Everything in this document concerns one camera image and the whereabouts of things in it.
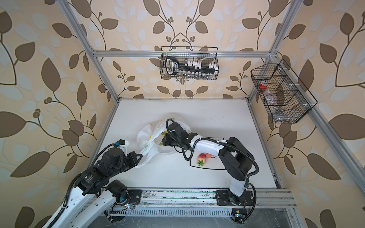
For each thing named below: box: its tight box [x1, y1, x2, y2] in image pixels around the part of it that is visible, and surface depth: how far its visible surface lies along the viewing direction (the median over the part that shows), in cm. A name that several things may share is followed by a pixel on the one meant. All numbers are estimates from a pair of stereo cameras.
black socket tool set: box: [165, 56, 220, 78], surface depth 86 cm
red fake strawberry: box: [197, 152, 207, 167], surface depth 84 cm
